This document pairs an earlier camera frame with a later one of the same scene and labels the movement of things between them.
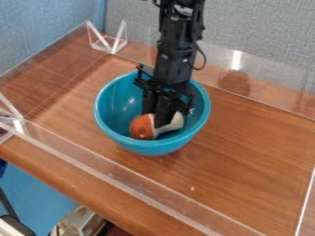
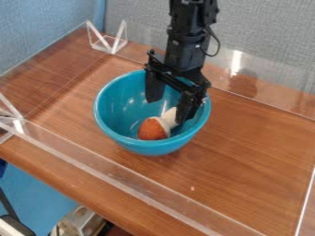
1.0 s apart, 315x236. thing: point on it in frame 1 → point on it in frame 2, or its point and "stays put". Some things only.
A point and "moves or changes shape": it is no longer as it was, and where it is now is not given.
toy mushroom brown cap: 143,126 moves or changes shape
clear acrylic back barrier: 268,65 stays put
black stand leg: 14,218 stays put
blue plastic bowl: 118,104 stays put
